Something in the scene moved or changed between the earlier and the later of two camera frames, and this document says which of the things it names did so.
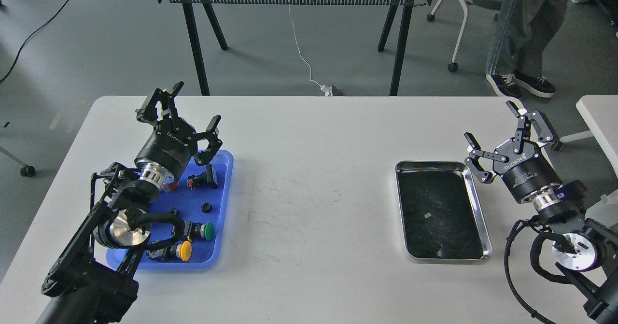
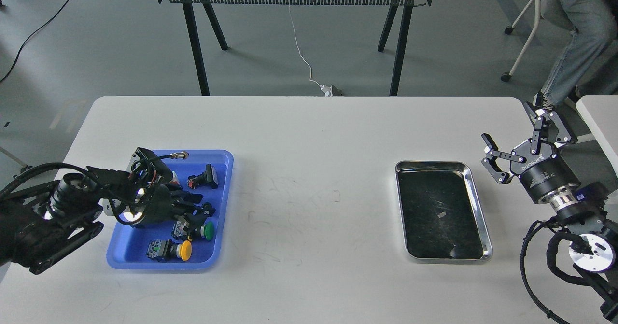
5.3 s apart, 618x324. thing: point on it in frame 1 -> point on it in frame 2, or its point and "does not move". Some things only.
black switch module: (208, 178) does not move
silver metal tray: (442, 218) does not move
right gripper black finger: (547, 133) -> (543, 119)
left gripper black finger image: (203, 157) -> (193, 216)
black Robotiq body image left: (170, 147) -> (155, 190)
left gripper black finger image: (161, 104) -> (179, 196)
